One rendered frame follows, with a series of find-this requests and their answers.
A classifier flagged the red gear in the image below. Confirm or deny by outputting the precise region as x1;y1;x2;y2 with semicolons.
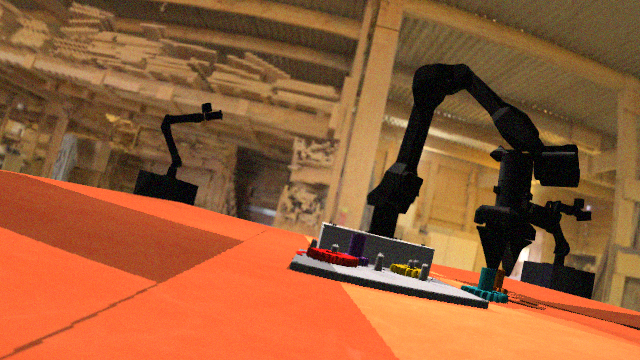
306;247;359;267

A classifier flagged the yellow gear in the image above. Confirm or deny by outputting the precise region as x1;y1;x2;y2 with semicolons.
389;264;421;279

